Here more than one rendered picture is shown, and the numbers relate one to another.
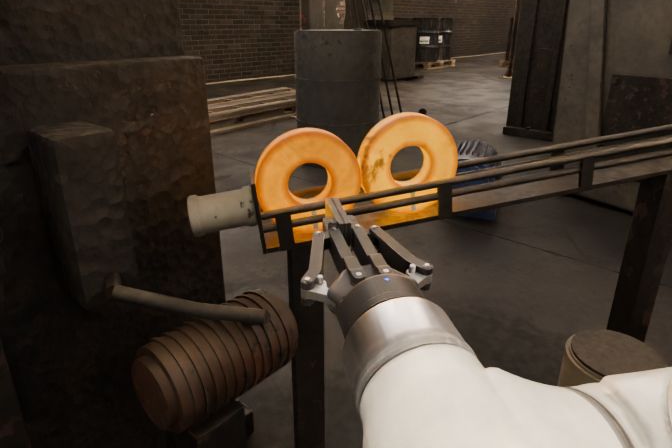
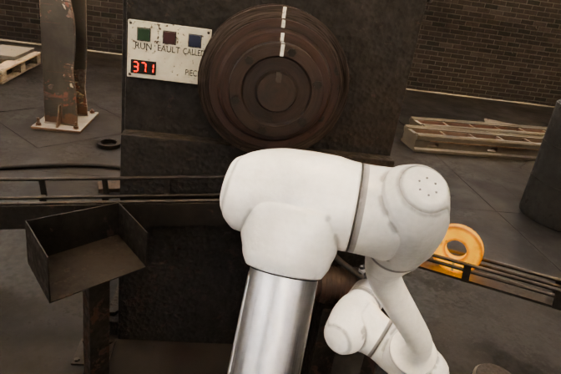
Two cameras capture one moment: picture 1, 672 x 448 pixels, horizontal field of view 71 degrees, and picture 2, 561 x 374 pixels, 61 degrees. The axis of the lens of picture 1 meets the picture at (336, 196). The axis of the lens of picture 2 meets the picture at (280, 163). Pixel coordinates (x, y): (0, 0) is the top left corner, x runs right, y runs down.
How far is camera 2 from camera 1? 0.98 m
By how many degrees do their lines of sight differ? 37
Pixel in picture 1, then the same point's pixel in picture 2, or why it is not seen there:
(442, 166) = (472, 257)
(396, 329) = (362, 285)
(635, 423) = (393, 331)
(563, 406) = (379, 316)
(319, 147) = not seen: hidden behind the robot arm
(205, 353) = (337, 279)
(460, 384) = (359, 298)
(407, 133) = (457, 235)
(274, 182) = not seen: hidden behind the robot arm
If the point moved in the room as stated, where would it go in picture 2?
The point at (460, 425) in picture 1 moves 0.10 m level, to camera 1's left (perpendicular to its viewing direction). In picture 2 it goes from (351, 301) to (319, 280)
